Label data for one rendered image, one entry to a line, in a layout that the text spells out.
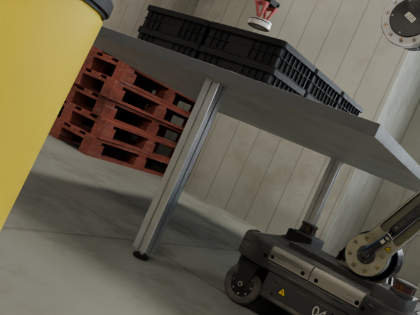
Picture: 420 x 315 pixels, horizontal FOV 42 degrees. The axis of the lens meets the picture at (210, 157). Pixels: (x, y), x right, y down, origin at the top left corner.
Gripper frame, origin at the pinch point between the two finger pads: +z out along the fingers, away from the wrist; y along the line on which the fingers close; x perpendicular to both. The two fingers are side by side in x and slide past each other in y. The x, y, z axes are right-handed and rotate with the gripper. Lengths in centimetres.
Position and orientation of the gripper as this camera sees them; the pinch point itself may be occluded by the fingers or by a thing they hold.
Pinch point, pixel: (261, 18)
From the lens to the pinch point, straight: 254.1
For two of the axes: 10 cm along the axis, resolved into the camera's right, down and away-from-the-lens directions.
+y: -6.2, -2.2, -7.5
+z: -3.4, 9.4, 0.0
